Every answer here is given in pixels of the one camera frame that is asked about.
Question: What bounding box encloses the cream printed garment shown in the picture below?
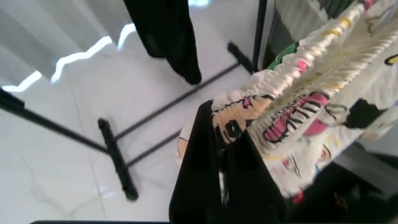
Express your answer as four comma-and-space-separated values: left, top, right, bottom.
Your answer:
175, 0, 398, 206

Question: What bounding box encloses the black short-sleeved shirt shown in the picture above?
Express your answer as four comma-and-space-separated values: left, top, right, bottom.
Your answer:
123, 0, 203, 86

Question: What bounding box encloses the white laundry basket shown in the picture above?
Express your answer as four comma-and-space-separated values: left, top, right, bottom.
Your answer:
262, 0, 366, 70

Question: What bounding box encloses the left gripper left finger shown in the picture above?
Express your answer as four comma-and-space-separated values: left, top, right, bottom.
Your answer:
169, 100, 223, 223

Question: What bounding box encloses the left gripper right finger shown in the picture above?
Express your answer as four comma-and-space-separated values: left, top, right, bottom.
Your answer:
224, 129, 287, 223

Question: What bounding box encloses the black clothes rack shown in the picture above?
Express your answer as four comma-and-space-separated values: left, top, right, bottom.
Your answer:
0, 0, 269, 202

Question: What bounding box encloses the white curtain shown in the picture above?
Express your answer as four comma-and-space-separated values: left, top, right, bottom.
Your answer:
0, 0, 137, 90

